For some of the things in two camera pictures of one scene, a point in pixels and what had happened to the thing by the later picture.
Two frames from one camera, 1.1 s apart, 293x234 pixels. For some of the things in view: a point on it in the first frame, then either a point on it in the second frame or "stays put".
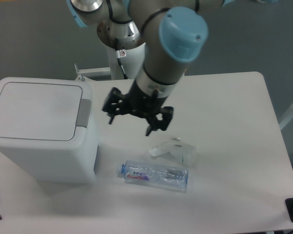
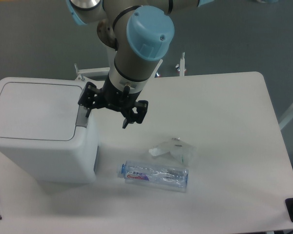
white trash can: x=46 y=127 stays put
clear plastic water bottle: x=154 y=173 stays put
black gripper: x=141 y=103 → x=109 y=97
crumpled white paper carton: x=176 y=149 stays put
